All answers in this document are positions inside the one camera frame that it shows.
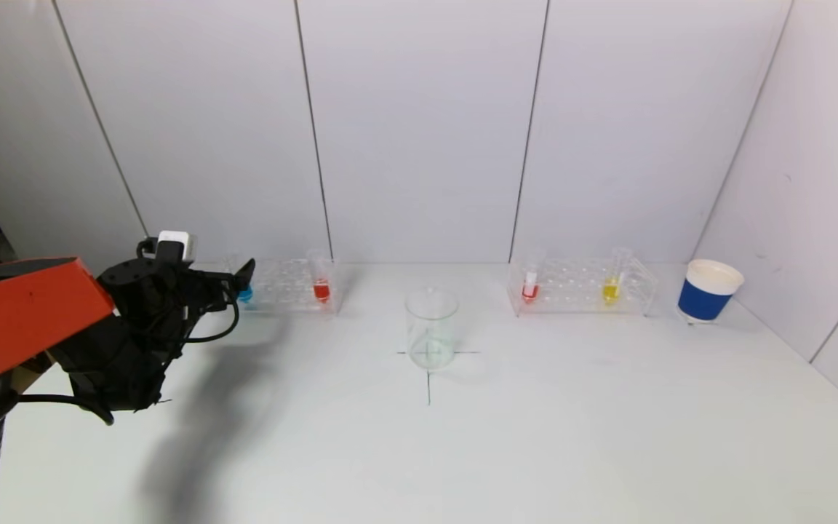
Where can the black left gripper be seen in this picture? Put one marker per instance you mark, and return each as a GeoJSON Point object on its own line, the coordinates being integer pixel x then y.
{"type": "Point", "coordinates": [150, 291]}

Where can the test tube with blue pigment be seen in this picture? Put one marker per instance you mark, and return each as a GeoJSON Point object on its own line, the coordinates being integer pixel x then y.
{"type": "Point", "coordinates": [245, 295]}

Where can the clear glass beaker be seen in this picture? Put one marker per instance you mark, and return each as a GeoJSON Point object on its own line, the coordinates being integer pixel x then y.
{"type": "Point", "coordinates": [431, 327]}

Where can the orange and black left arm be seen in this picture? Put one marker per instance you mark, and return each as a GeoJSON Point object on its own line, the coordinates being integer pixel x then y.
{"type": "Point", "coordinates": [19, 313]}

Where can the clear acrylic test tube rack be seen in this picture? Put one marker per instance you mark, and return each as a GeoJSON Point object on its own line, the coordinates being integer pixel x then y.
{"type": "Point", "coordinates": [288, 295]}
{"type": "Point", "coordinates": [572, 295]}

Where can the test tube with orange-red pigment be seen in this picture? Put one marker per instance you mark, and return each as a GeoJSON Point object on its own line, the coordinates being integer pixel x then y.
{"type": "Point", "coordinates": [322, 292]}

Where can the white-labelled test tube red pigment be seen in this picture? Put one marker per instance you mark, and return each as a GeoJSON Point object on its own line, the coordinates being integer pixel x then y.
{"type": "Point", "coordinates": [529, 291]}

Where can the test tube with yellow pigment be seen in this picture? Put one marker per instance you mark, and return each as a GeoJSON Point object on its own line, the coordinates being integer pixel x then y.
{"type": "Point", "coordinates": [609, 291]}

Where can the blue and white paper cup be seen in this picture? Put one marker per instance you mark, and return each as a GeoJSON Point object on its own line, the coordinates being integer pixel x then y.
{"type": "Point", "coordinates": [703, 300]}

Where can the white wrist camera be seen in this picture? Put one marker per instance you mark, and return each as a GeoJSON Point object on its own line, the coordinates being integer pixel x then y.
{"type": "Point", "coordinates": [174, 244]}

